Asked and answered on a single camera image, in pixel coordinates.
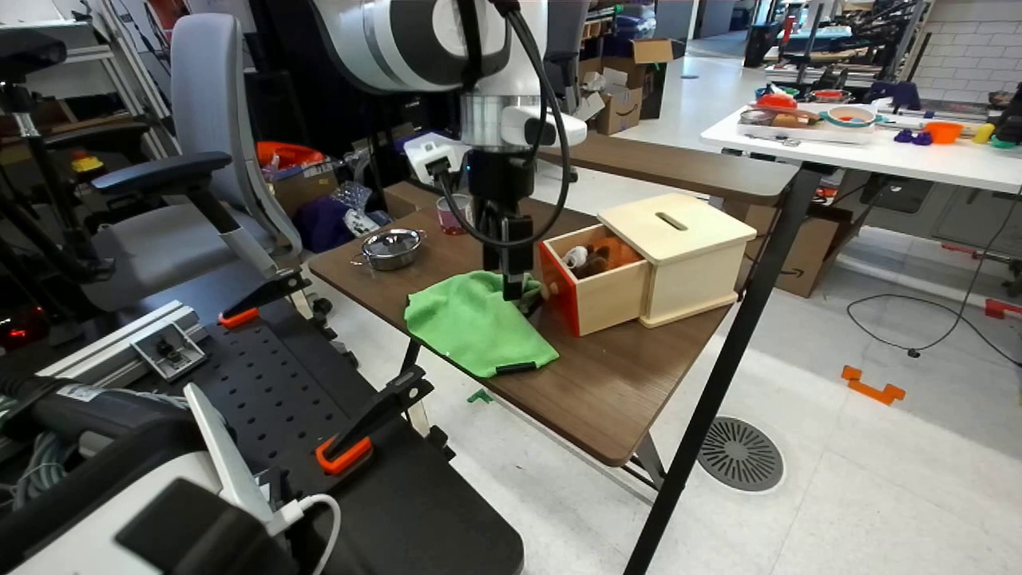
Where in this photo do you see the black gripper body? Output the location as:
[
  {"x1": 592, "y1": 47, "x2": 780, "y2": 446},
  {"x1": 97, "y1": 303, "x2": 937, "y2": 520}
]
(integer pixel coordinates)
[{"x1": 467, "y1": 145, "x2": 540, "y2": 229}]

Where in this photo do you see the green cloth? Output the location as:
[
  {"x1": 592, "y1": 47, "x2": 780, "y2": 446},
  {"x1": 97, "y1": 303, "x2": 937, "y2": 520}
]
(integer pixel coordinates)
[{"x1": 399, "y1": 268, "x2": 564, "y2": 384}]

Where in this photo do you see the wooden drawer with red front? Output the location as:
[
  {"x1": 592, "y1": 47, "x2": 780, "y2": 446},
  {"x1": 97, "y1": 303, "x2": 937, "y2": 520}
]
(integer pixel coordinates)
[{"x1": 533, "y1": 225, "x2": 651, "y2": 340}]

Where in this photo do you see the brown toy object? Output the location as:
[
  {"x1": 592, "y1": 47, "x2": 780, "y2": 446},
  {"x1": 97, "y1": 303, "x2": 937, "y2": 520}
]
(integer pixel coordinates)
[{"x1": 588, "y1": 234, "x2": 644, "y2": 277}]

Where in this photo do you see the metal bowl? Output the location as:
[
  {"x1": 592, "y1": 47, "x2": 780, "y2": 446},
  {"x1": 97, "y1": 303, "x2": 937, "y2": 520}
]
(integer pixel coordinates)
[{"x1": 357, "y1": 225, "x2": 428, "y2": 275}]

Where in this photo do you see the printed cardboard shipping box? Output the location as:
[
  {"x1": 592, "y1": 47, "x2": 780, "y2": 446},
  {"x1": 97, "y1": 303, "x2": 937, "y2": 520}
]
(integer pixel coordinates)
[{"x1": 588, "y1": 83, "x2": 648, "y2": 140}]

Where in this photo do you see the brown table with black legs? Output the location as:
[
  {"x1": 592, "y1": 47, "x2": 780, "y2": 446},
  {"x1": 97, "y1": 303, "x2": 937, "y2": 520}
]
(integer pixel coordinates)
[{"x1": 305, "y1": 168, "x2": 818, "y2": 575}]

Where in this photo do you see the purple bag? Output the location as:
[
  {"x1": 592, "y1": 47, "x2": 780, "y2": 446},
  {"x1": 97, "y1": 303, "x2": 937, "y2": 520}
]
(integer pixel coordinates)
[{"x1": 290, "y1": 195, "x2": 357, "y2": 255}]

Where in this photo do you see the light wooden slotted box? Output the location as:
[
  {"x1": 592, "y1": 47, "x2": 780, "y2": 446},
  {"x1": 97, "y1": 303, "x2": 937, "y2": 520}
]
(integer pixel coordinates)
[{"x1": 600, "y1": 191, "x2": 761, "y2": 330}]

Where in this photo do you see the small cardboard box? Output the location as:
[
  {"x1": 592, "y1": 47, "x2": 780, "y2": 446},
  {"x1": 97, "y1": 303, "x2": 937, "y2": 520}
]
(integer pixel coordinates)
[{"x1": 630, "y1": 35, "x2": 681, "y2": 70}]

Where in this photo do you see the orange plastic item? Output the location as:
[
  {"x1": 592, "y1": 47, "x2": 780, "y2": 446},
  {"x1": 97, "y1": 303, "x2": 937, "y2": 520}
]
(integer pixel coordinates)
[{"x1": 253, "y1": 137, "x2": 329, "y2": 173}]

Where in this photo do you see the long brown table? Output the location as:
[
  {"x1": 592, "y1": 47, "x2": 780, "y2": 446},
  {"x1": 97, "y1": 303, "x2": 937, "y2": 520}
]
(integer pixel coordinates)
[{"x1": 532, "y1": 127, "x2": 804, "y2": 206}]

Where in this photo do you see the orange black bar clamp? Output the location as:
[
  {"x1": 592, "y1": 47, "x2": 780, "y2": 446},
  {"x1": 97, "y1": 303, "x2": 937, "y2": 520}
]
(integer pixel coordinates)
[
  {"x1": 213, "y1": 268, "x2": 315, "y2": 332},
  {"x1": 309, "y1": 365, "x2": 439, "y2": 478}
]

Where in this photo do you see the black perforated breadboard plate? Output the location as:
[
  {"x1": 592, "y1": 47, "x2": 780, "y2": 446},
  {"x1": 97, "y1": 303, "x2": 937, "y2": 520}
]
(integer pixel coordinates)
[{"x1": 186, "y1": 308, "x2": 428, "y2": 506}]

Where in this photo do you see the large cardboard box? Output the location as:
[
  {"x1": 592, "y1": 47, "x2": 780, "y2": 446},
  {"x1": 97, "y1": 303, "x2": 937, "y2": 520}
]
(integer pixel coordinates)
[{"x1": 739, "y1": 191, "x2": 844, "y2": 299}]

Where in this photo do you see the round floor drain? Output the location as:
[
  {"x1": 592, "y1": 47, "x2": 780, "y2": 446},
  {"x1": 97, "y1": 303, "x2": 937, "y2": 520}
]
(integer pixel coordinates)
[{"x1": 697, "y1": 414, "x2": 789, "y2": 494}]

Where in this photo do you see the grey office chair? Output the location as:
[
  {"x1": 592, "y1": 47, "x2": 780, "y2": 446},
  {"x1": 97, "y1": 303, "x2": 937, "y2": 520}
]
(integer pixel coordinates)
[{"x1": 78, "y1": 9, "x2": 315, "y2": 313}]

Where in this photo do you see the light round plate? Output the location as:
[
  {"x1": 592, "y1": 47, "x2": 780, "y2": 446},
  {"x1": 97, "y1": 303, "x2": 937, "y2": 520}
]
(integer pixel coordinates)
[{"x1": 825, "y1": 103, "x2": 878, "y2": 130}]

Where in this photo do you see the orange floor tape mark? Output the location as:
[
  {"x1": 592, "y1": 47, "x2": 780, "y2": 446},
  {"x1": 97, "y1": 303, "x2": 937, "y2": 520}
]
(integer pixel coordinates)
[{"x1": 836, "y1": 361, "x2": 912, "y2": 408}]

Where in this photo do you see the white table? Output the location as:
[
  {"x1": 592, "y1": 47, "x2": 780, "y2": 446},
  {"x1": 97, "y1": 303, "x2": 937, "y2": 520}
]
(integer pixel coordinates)
[{"x1": 699, "y1": 83, "x2": 1022, "y2": 198}]

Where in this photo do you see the orange bowl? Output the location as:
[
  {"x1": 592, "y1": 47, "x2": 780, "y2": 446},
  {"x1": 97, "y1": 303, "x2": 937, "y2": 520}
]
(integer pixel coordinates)
[{"x1": 919, "y1": 118, "x2": 969, "y2": 146}]

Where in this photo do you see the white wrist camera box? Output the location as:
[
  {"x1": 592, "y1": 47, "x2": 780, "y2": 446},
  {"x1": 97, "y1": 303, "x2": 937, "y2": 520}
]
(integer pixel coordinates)
[{"x1": 399, "y1": 130, "x2": 473, "y2": 191}]

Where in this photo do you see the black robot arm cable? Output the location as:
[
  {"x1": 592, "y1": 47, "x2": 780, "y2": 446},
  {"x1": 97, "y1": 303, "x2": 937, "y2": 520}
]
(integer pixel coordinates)
[{"x1": 441, "y1": 0, "x2": 579, "y2": 255}]

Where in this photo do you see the white headset cable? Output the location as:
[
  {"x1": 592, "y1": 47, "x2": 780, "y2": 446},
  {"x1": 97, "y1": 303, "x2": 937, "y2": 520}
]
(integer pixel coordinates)
[{"x1": 267, "y1": 492, "x2": 347, "y2": 575}]

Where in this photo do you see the aluminium extrusion with bracket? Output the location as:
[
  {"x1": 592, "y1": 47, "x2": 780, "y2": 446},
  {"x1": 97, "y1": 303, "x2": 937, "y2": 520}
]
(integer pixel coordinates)
[{"x1": 32, "y1": 299, "x2": 208, "y2": 389}]

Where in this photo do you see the black floor cable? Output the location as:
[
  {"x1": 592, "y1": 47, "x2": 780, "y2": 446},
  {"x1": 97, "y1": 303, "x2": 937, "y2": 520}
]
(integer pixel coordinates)
[{"x1": 844, "y1": 187, "x2": 1022, "y2": 371}]

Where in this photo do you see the black camera stand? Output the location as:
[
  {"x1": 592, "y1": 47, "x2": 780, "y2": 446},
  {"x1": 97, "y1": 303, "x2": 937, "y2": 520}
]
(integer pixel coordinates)
[{"x1": 0, "y1": 30, "x2": 121, "y2": 292}]

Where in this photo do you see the grey cable bundle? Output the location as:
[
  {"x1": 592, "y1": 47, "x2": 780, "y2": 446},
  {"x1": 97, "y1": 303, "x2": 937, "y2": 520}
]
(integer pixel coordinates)
[{"x1": 0, "y1": 429, "x2": 75, "y2": 515}]

